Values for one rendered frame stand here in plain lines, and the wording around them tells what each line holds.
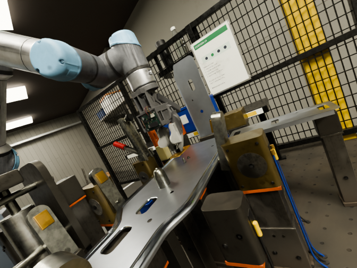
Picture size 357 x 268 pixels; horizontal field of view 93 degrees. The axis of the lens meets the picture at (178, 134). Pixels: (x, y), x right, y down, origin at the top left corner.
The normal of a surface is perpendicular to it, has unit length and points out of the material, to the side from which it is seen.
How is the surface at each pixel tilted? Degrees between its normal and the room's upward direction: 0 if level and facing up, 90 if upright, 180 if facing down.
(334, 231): 0
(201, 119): 90
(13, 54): 100
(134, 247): 0
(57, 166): 90
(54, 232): 78
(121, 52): 91
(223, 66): 90
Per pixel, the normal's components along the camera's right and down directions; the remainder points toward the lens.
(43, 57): -0.14, 0.21
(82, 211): 0.80, -0.29
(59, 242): 0.69, -0.48
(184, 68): -0.44, 0.33
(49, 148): 0.61, -0.18
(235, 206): -0.42, -0.90
